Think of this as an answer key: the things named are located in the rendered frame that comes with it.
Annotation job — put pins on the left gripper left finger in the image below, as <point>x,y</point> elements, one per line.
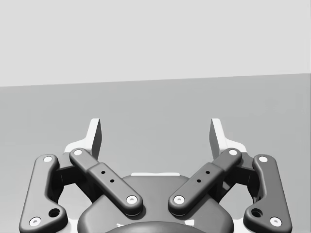
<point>102,175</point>

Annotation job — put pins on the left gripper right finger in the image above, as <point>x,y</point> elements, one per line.
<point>209,175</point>

